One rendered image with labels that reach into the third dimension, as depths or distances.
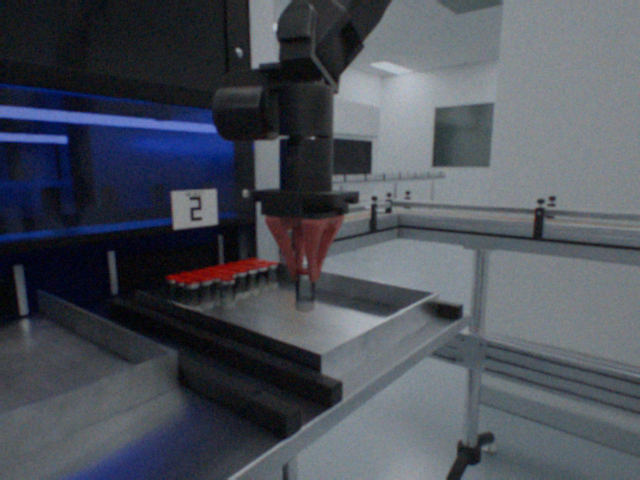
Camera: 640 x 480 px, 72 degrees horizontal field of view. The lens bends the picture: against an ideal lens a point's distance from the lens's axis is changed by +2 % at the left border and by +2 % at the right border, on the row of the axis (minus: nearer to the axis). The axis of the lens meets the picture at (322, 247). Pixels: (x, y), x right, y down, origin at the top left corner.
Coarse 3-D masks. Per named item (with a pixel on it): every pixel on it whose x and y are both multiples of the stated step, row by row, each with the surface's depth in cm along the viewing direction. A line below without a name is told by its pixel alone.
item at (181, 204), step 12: (180, 192) 69; (192, 192) 71; (204, 192) 73; (180, 204) 69; (192, 204) 71; (204, 204) 73; (216, 204) 75; (180, 216) 70; (204, 216) 73; (216, 216) 75; (180, 228) 70
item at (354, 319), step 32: (288, 288) 75; (320, 288) 74; (352, 288) 70; (384, 288) 66; (192, 320) 54; (224, 320) 50; (256, 320) 59; (288, 320) 59; (320, 320) 59; (352, 320) 59; (384, 320) 50; (416, 320) 56; (288, 352) 44; (320, 352) 41; (352, 352) 45
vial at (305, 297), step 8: (304, 280) 48; (296, 288) 48; (304, 288) 48; (312, 288) 48; (296, 296) 49; (304, 296) 48; (312, 296) 48; (296, 304) 49; (304, 304) 48; (312, 304) 49
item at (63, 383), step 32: (32, 320) 60; (64, 320) 57; (96, 320) 51; (0, 352) 50; (32, 352) 50; (64, 352) 50; (96, 352) 50; (128, 352) 47; (160, 352) 43; (0, 384) 42; (32, 384) 42; (64, 384) 42; (96, 384) 36; (128, 384) 38; (160, 384) 41; (0, 416) 31; (32, 416) 33; (64, 416) 34; (96, 416) 36; (0, 448) 31; (32, 448) 33
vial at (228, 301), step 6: (228, 276) 65; (222, 282) 63; (228, 282) 63; (234, 282) 64; (222, 288) 63; (228, 288) 63; (234, 288) 64; (222, 294) 64; (228, 294) 63; (234, 294) 64; (222, 300) 64; (228, 300) 64; (234, 300) 64; (222, 306) 64; (228, 306) 64; (234, 306) 64
